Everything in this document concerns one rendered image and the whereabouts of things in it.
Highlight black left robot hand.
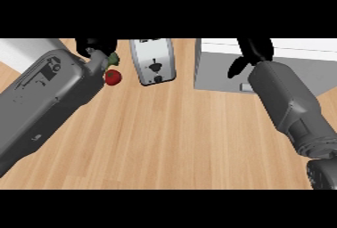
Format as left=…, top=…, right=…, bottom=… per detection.
left=74, top=38, right=118, bottom=60

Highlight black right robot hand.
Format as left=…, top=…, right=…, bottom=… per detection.
left=226, top=38, right=275, bottom=79

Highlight red tomato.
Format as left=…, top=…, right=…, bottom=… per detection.
left=103, top=69, right=124, bottom=86

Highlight silver toaster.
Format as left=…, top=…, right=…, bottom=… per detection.
left=127, top=38, right=177, bottom=87

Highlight white appliance block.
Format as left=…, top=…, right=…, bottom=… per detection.
left=0, top=38, right=68, bottom=74

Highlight grey open drawer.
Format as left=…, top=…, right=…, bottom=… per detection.
left=193, top=38, right=337, bottom=98

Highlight green leafy vegetable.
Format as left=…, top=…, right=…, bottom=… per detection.
left=105, top=52, right=122, bottom=68

